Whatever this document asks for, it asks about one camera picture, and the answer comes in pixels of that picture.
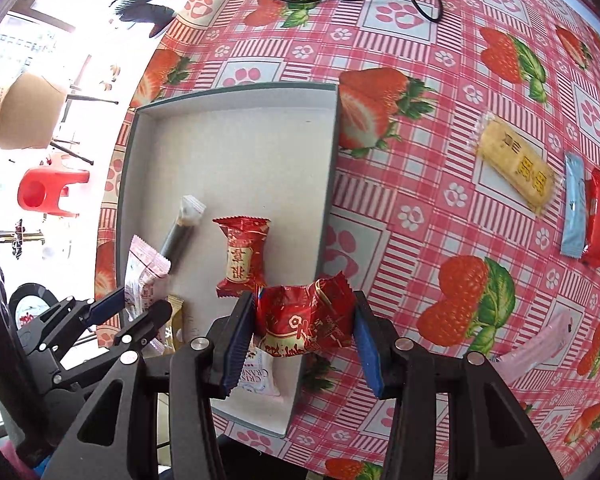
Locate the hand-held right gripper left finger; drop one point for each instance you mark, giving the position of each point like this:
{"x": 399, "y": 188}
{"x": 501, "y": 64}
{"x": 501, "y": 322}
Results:
{"x": 230, "y": 350}

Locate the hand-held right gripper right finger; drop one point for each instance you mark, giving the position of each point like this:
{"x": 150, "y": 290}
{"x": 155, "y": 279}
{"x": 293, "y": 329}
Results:
{"x": 375, "y": 355}

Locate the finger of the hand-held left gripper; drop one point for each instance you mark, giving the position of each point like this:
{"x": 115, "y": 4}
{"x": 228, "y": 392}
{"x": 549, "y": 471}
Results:
{"x": 105, "y": 305}
{"x": 145, "y": 322}

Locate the yellow brown snack packet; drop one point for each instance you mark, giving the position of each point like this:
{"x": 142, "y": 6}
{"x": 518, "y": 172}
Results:
{"x": 176, "y": 320}

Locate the white cranberry snack packet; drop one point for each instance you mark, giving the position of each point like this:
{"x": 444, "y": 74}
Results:
{"x": 260, "y": 380}

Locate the pink zigzag-edge snack packet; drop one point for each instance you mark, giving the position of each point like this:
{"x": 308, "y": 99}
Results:
{"x": 145, "y": 272}

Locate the red gold-label snack packet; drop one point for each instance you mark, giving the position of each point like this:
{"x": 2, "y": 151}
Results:
{"x": 242, "y": 260}

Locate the dark stick snack packet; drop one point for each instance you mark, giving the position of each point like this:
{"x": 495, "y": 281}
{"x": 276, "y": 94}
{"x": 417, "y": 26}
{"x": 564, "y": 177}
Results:
{"x": 177, "y": 232}

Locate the slim pale pink snack packet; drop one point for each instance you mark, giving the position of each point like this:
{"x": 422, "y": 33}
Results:
{"x": 535, "y": 350}

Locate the grey shallow cardboard box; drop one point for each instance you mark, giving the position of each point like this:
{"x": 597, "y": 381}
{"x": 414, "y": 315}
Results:
{"x": 240, "y": 160}

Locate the yellow rice cracker packet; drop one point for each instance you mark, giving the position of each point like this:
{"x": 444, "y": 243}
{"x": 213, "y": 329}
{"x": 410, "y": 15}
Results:
{"x": 517, "y": 170}

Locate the light blue snack packet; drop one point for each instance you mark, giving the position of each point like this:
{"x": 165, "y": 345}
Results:
{"x": 572, "y": 210}

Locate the slim red snack packet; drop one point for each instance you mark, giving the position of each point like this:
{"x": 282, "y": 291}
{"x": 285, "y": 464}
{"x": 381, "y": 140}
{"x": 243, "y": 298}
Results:
{"x": 599, "y": 220}

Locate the black round bin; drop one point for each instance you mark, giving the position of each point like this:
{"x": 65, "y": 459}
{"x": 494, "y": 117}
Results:
{"x": 30, "y": 305}

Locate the red plastic stool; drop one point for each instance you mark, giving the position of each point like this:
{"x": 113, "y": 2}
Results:
{"x": 55, "y": 185}

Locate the black metal table legs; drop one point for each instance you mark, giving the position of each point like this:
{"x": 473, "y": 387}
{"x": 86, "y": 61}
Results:
{"x": 80, "y": 156}

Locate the strawberry print checked tablecloth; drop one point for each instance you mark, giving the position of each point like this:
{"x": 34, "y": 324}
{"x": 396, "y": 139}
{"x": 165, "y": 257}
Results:
{"x": 405, "y": 185}

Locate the brown cardboard box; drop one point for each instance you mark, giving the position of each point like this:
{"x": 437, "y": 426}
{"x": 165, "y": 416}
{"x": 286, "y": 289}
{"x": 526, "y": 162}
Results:
{"x": 27, "y": 115}

